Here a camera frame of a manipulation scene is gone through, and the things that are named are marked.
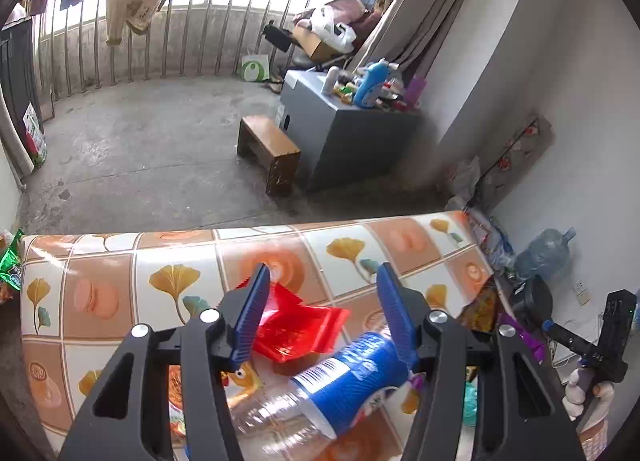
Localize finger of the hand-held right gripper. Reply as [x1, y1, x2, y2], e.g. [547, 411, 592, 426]
[542, 318, 606, 367]

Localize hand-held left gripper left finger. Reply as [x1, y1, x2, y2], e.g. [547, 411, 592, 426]
[57, 262, 273, 461]

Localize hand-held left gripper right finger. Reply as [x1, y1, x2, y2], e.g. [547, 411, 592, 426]
[376, 262, 588, 461]

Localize red shiny plastic packet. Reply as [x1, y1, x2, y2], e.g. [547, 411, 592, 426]
[235, 277, 351, 363]

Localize yellow snack wrapper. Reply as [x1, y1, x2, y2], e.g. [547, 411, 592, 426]
[167, 363, 266, 447]

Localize clear bottle with blue label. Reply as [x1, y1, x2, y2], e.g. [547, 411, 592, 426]
[230, 328, 431, 461]

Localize green plastic bag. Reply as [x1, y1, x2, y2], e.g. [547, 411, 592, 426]
[462, 381, 478, 427]

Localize person's right forearm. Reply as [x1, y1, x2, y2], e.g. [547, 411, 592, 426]
[575, 408, 618, 461]

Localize person's right hand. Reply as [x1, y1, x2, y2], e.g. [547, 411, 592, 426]
[562, 366, 616, 422]

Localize black rice cooker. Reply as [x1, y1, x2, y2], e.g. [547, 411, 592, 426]
[510, 275, 553, 329]

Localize large clear water jug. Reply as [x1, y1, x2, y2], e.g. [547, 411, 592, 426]
[515, 227, 577, 282]

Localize patterned tile print tablecloth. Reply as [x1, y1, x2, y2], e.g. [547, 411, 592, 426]
[20, 211, 501, 461]

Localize pile of plastic packaging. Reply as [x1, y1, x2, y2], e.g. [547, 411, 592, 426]
[445, 196, 516, 272]

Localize wooden stool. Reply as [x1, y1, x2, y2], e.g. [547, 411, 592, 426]
[236, 115, 302, 198]

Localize grey cabinet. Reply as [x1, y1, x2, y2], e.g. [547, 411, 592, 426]
[277, 70, 421, 192]

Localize folded patterned mat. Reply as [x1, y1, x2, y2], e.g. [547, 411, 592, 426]
[475, 115, 553, 212]

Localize purple cup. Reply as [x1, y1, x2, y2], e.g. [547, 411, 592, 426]
[402, 75, 428, 109]

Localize blue detergent bottle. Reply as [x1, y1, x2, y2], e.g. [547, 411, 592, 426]
[354, 61, 401, 109]

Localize green white paper bag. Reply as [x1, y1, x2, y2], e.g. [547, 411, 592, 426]
[241, 53, 272, 83]

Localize green snack packet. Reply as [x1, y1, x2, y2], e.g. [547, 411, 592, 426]
[0, 228, 26, 294]

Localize cardboard box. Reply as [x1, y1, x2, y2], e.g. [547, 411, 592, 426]
[292, 26, 346, 62]

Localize red green printed bag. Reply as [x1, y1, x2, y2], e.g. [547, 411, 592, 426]
[22, 102, 48, 169]

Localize metal balcony railing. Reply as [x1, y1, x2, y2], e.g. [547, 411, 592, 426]
[30, 0, 351, 102]

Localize pink cloth pile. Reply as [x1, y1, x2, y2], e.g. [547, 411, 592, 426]
[292, 0, 371, 29]

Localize beige curtain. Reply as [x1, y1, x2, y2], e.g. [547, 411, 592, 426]
[350, 0, 493, 79]

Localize black panel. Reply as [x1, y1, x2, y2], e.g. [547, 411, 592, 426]
[0, 18, 43, 122]

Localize white plastic bag with handles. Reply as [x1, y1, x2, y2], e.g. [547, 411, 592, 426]
[307, 5, 358, 54]

